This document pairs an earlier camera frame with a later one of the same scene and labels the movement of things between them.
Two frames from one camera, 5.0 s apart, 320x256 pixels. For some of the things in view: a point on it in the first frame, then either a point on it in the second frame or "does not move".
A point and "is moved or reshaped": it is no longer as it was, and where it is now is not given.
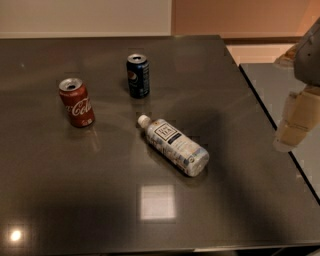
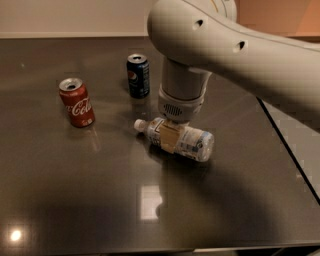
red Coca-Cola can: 77,102 does not move
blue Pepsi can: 138,70 does not move
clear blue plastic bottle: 174,146 is moved or reshaped
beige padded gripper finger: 301,115 -> 169,133
